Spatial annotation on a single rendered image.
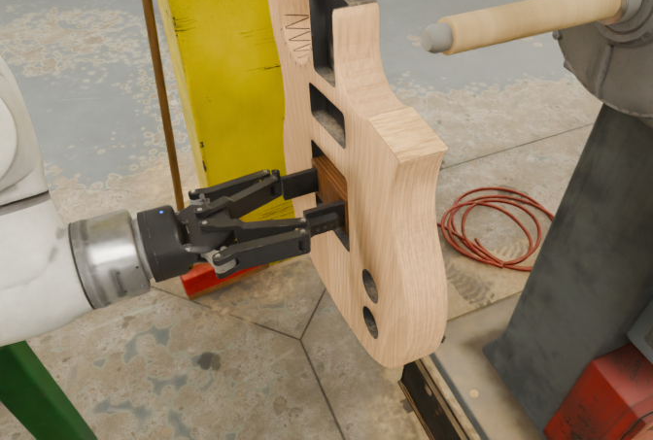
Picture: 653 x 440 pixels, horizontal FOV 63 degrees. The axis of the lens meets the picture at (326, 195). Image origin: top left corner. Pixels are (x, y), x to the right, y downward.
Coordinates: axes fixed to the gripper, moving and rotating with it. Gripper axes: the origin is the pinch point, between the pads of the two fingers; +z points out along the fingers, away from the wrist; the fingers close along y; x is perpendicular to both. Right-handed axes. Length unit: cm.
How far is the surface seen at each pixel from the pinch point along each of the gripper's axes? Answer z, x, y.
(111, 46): -20, -61, -274
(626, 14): 27.2, 18.4, 10.3
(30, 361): -41, -26, -16
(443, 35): 7.9, 19.5, 9.2
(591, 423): 44, -58, 12
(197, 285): -14, -85, -86
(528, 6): 16.7, 20.4, 8.9
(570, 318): 46, -43, 0
